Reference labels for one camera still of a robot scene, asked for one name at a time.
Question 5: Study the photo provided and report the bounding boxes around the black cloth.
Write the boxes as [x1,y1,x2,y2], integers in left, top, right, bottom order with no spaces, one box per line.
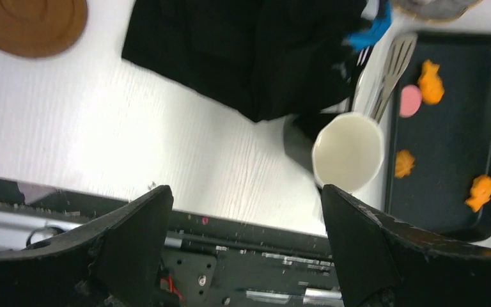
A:
[121,1,366,122]

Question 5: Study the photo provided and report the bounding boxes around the three-tier glass cake stand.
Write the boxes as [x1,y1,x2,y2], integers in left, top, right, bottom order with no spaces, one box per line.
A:
[391,0,481,22]

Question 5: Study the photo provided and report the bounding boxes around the brown round saucer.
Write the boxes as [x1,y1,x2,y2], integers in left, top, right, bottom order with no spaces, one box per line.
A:
[0,0,88,58]

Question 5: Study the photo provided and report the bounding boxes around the metal serving tongs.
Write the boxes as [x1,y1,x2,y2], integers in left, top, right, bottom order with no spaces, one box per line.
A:
[366,33,418,123]

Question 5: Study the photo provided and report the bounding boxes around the pink round cookie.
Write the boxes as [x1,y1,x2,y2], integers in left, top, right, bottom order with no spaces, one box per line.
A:
[399,84,422,118]

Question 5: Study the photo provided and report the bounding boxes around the orange fish cookie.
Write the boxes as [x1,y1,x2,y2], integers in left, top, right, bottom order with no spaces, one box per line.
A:
[417,59,445,105]
[465,175,491,212]

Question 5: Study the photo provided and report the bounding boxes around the orange flower cookie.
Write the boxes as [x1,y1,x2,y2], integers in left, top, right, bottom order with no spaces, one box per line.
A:
[394,150,415,178]

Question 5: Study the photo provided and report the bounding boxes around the blue patterned item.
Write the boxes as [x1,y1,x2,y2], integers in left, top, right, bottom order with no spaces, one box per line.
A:
[348,0,392,52]

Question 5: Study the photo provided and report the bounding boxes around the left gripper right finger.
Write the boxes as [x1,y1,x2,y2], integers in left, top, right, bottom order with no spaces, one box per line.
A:
[321,185,491,306]

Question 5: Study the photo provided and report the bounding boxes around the black mug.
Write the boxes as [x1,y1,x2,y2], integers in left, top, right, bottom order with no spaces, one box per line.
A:
[283,111,386,194]

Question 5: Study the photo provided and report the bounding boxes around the black serving tray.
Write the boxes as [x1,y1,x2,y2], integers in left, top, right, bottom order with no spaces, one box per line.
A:
[384,32,491,242]

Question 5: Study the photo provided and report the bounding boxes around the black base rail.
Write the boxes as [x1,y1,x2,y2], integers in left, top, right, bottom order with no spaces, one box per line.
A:
[0,179,343,306]

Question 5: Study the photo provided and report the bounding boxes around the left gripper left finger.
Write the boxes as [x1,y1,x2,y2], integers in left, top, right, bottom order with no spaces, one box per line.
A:
[0,185,174,306]

